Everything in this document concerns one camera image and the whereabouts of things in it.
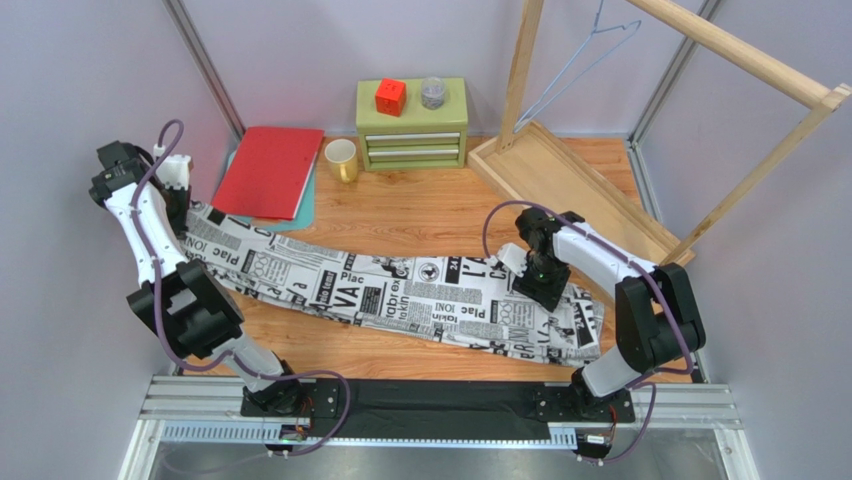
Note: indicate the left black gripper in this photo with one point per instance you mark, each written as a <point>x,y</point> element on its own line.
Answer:
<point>179,224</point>

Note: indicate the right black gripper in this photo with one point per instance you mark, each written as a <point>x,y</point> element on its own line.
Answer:
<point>539,292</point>

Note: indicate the newspaper print trousers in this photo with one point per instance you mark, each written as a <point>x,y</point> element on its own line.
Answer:
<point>462,301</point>

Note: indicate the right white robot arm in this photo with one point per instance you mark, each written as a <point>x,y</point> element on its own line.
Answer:
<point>657,316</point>

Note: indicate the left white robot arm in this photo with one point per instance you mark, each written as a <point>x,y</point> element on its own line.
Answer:
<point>177,298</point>

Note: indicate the red board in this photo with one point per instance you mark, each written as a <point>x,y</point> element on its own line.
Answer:
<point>267,143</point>

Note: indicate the wooden clothes rack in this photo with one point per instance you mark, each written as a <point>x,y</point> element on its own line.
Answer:
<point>536,165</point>

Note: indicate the teal cutting board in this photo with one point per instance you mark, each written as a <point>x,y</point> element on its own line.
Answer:
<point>299,220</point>

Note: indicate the yellow mug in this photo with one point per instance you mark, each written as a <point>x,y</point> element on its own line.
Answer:
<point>341,157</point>

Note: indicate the green drawer cabinet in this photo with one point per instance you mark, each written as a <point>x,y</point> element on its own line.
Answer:
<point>419,138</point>

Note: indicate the clear glass jar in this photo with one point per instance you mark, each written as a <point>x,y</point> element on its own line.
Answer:
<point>432,93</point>

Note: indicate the red cube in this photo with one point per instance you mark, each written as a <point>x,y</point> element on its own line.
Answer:
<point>391,97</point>

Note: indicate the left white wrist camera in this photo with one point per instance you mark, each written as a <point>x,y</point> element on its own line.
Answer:
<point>174,173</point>

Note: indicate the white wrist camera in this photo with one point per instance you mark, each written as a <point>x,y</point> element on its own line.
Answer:
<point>174,173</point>
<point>511,258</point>

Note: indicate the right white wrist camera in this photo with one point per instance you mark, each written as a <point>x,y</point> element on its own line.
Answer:
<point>511,258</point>

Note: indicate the blue wire hanger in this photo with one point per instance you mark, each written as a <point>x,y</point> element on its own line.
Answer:
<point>558,86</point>

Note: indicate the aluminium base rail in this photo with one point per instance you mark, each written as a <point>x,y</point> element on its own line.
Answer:
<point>678,405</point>

